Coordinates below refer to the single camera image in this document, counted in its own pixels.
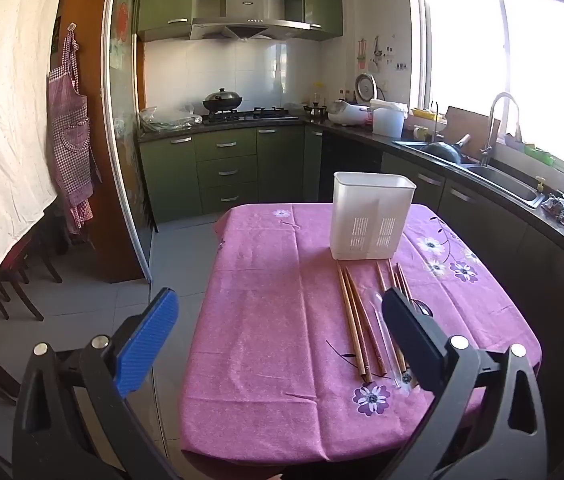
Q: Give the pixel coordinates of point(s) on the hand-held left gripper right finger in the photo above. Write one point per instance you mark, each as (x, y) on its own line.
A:
(412, 345)

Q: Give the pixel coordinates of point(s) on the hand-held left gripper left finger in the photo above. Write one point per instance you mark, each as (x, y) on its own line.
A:
(144, 345)

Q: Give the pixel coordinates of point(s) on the metal fork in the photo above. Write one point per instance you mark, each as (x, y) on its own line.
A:
(421, 307)

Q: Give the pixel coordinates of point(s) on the bundle of wooden chopsticks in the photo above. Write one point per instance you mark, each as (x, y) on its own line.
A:
(356, 330)

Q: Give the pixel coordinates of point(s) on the white plastic utensil holder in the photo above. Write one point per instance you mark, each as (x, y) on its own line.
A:
(357, 200)

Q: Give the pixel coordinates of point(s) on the pink floral tablecloth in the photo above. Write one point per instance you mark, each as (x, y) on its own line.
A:
(272, 310)

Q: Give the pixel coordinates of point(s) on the dark lower kitchen cabinets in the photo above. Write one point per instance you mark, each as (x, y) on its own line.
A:
(482, 220)

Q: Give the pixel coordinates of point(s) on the dark stone countertop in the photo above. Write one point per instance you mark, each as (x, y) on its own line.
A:
(562, 239)

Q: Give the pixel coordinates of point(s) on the steel kitchen sink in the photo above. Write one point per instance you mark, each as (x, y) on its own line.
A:
(507, 180)

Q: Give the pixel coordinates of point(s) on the black frying wok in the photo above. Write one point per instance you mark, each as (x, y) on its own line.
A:
(442, 152)

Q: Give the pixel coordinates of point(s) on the bundle of dish rags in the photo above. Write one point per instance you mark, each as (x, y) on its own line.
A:
(559, 207)

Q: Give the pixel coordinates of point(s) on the white mug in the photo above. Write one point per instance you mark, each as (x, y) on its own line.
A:
(420, 133)

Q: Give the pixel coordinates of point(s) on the green lower kitchen cabinets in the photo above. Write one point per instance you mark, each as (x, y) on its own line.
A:
(282, 170)

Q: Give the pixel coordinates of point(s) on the white plastic bucket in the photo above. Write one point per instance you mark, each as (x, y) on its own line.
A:
(387, 122)

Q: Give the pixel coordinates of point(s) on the plastic bag of vegetables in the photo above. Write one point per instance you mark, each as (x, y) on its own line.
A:
(169, 120)

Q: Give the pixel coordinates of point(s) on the steel kitchen faucet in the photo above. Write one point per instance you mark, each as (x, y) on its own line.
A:
(487, 130)

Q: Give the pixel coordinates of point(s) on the wooden cutting board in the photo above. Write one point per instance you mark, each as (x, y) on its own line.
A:
(467, 122)

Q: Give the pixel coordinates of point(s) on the green plastic container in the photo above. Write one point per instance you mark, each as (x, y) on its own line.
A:
(539, 154)

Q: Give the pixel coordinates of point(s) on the yellow sill tray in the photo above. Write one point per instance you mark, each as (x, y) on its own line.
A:
(424, 113)

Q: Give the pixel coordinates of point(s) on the pink checkered apron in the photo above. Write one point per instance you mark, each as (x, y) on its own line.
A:
(69, 125)

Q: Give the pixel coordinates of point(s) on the white rice cooker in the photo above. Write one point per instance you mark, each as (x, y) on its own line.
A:
(347, 114)

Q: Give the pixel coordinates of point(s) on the small cooking pot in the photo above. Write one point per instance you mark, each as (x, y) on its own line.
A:
(316, 111)

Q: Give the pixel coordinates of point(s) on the white hanging sheet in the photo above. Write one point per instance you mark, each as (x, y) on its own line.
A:
(2, 135)

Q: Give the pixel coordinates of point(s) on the black wok with lid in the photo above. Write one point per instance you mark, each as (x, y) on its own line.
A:
(222, 101)

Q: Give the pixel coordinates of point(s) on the black gas stove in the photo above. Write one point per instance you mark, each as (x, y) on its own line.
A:
(262, 114)

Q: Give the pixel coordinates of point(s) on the sliding glass door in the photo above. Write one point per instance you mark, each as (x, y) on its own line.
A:
(122, 85)

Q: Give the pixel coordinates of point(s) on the kitchen window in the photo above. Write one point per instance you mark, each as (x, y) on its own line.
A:
(537, 60)

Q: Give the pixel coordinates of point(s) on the steel range hood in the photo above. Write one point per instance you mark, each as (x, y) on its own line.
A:
(247, 5)

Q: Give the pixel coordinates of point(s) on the red green wall ornament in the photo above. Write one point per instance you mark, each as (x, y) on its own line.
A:
(362, 55)

